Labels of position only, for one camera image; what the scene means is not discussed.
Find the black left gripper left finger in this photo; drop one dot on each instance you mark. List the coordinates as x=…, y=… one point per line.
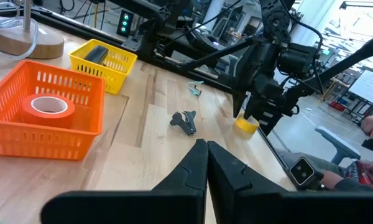
x=174, y=205

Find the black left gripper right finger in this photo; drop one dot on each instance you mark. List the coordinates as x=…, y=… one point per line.
x=236, y=199

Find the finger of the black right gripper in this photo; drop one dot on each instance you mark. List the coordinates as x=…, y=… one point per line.
x=238, y=104
x=251, y=109

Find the yellow tape roll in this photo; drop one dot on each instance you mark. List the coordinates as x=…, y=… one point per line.
x=247, y=127

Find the teal green staple remover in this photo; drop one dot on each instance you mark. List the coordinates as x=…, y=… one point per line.
x=193, y=90

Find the black staple remover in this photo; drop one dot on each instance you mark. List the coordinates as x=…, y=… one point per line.
x=186, y=124

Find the red-orange tape roll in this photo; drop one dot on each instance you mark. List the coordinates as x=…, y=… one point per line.
x=31, y=115

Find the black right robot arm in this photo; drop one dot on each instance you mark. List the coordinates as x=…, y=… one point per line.
x=276, y=21

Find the white grey office chair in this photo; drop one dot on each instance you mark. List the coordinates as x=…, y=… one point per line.
x=338, y=144

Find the white board screen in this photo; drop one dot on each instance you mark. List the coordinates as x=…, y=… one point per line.
x=368, y=85

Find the yellow plastic basket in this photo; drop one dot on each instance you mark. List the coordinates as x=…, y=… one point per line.
x=112, y=81

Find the black box green lights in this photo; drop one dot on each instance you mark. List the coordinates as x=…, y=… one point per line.
x=124, y=29

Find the orange plastic basket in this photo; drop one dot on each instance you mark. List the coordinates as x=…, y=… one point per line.
x=6, y=137

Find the white shade table lamp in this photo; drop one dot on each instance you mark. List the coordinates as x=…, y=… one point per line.
x=43, y=43

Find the small table-level camera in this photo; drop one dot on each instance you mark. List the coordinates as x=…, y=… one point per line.
x=301, y=171

